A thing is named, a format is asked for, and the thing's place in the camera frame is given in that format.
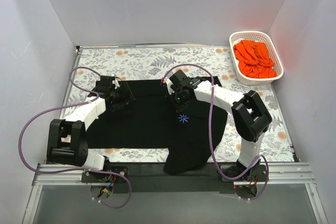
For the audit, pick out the white perforated plastic basket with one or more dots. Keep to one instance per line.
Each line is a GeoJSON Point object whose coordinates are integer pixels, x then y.
{"type": "Point", "coordinates": [259, 37]}

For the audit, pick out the black t shirt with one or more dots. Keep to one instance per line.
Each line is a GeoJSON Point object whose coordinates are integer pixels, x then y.
{"type": "Point", "coordinates": [152, 121]}

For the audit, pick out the aluminium front rail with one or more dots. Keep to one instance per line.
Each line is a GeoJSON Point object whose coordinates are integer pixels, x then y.
{"type": "Point", "coordinates": [279, 173]}

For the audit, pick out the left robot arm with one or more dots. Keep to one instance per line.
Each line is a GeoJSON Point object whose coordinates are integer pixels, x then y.
{"type": "Point", "coordinates": [67, 138]}

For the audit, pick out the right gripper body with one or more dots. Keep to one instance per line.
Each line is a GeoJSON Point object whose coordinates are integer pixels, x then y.
{"type": "Point", "coordinates": [182, 104]}

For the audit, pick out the aluminium rail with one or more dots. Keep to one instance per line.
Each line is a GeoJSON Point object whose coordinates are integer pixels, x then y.
{"type": "Point", "coordinates": [79, 48]}
{"type": "Point", "coordinates": [279, 173]}

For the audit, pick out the floral patterned table mat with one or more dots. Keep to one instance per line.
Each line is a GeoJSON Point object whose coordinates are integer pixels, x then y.
{"type": "Point", "coordinates": [152, 63]}

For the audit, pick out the orange t shirt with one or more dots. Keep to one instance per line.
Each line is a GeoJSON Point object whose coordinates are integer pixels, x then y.
{"type": "Point", "coordinates": [254, 60]}

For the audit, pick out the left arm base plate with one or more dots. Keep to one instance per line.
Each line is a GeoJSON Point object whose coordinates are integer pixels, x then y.
{"type": "Point", "coordinates": [91, 177]}

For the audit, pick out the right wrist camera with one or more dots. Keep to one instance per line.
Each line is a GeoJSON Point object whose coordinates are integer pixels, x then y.
{"type": "Point", "coordinates": [179, 78]}

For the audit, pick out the aluminium back rail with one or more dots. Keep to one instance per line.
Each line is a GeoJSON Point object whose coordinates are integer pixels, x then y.
{"type": "Point", "coordinates": [79, 48]}

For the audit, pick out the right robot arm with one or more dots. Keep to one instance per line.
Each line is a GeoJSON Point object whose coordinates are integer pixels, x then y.
{"type": "Point", "coordinates": [250, 114]}

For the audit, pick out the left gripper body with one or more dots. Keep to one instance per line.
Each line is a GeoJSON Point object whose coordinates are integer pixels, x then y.
{"type": "Point", "coordinates": [124, 96]}

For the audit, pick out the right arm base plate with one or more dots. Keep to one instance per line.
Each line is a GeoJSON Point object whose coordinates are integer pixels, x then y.
{"type": "Point", "coordinates": [257, 173]}

